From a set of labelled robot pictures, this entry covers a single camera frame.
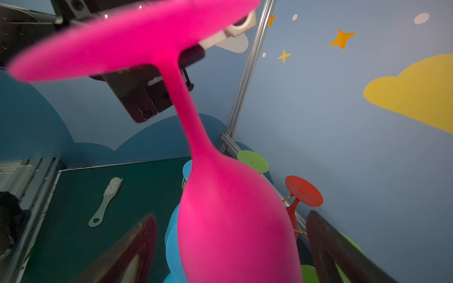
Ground grey dish brush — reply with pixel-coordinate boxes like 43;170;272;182
88;177;123;228

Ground gold wire glass rack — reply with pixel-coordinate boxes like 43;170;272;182
282;193;308;237

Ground green wine glass left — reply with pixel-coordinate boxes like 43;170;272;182
237;150;270;174

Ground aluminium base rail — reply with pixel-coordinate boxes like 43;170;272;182
1;158;63;283

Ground aluminium frame rear rail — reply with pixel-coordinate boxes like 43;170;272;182
221;0;276;153

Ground blue wine glass front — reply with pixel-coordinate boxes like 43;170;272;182
164;205;188;283

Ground pink wine glass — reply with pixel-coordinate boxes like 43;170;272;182
7;1;303;283

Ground red wine glass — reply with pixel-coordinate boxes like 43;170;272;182
285;175;324;239

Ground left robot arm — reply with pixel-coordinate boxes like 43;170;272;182
1;1;173;123

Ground blue wine glass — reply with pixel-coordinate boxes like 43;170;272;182
164;205;188;283
182;159;192;190

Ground green wine glass right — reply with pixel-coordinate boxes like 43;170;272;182
301;232;366;283

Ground green wine glass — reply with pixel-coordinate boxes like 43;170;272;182
301;232;366;283
237;150;270;174

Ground blue wine glass rear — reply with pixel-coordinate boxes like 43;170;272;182
182;159;192;190

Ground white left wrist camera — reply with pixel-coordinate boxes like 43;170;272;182
199;10;257;53

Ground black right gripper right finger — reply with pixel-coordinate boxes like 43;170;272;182
306;211;396;283

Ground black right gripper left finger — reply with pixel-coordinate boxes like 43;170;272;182
73;214;158;283

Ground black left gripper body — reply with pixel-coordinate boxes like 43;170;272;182
88;44;206;125

